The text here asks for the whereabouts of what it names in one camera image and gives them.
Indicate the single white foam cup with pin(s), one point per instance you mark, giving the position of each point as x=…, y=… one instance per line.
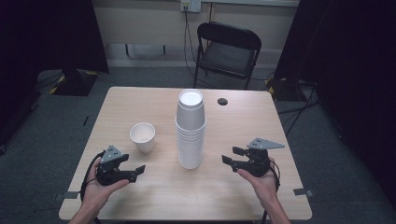
x=142, y=133

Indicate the white wall socket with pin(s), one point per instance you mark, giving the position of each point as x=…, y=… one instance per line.
x=190, y=5

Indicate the black stand base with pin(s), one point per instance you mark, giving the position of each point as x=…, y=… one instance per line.
x=74, y=84

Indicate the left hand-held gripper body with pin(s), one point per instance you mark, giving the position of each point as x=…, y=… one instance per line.
x=109, y=174

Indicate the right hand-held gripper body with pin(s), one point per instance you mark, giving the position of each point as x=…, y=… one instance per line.
x=258, y=163

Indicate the black table grommet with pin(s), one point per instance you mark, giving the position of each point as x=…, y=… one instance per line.
x=222, y=101

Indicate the stack of white foam cups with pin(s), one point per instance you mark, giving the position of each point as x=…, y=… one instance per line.
x=190, y=146

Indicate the black curtain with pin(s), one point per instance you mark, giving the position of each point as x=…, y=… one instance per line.
x=46, y=34
x=351, y=62

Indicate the person's left hand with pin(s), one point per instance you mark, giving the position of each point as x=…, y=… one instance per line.
x=95, y=194

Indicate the black folding chair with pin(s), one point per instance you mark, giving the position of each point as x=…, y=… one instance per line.
x=227, y=56

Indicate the person's right hand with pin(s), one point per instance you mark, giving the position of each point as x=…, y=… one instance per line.
x=266, y=188

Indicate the grey tape strip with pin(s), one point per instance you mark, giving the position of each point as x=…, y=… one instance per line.
x=303, y=192
x=70, y=195

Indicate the grey metal wall plate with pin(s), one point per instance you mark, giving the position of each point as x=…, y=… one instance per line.
x=144, y=51

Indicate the black marker pen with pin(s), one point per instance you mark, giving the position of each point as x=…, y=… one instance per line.
x=85, y=120

